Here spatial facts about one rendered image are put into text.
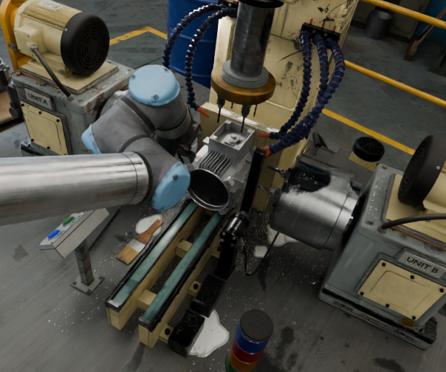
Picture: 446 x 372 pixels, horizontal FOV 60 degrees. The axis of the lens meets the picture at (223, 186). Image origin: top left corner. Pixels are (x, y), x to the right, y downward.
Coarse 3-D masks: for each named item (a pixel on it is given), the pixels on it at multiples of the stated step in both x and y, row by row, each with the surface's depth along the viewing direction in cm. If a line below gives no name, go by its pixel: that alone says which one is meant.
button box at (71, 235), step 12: (84, 216) 96; (96, 216) 98; (60, 228) 95; (72, 228) 93; (84, 228) 95; (48, 240) 92; (60, 240) 90; (72, 240) 92; (48, 252) 92; (60, 252) 90
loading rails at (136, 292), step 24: (192, 216) 125; (216, 216) 123; (168, 240) 114; (216, 240) 124; (144, 264) 107; (192, 264) 108; (120, 288) 101; (144, 288) 109; (168, 288) 103; (192, 288) 115; (120, 312) 99; (144, 312) 97; (168, 312) 104; (144, 336) 100; (168, 336) 104
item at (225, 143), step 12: (228, 120) 122; (216, 132) 118; (228, 132) 123; (240, 132) 123; (252, 132) 120; (216, 144) 115; (228, 144) 117; (240, 144) 119; (228, 156) 116; (240, 156) 116
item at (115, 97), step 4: (116, 92) 124; (120, 92) 124; (124, 92) 122; (112, 96) 123; (116, 96) 123; (120, 96) 121; (108, 100) 122; (112, 100) 122; (116, 100) 120; (108, 104) 121; (112, 104) 120; (104, 108) 121; (108, 108) 121; (104, 112) 121; (100, 116) 121; (152, 136) 117; (156, 136) 118; (156, 140) 119
